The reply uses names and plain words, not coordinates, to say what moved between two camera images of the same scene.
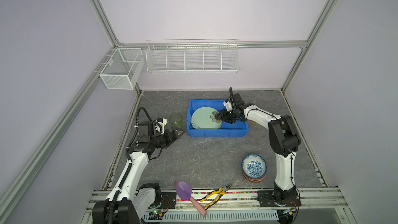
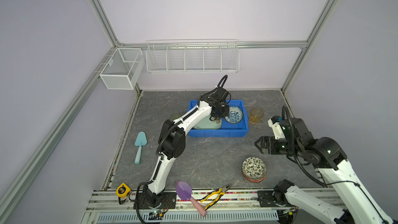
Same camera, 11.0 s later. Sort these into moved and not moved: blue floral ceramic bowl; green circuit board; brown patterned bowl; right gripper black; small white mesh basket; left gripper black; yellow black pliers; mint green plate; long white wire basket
Moved: left gripper black; right gripper black; blue floral ceramic bowl
Not moved: mint green plate; green circuit board; yellow black pliers; long white wire basket; small white mesh basket; brown patterned bowl
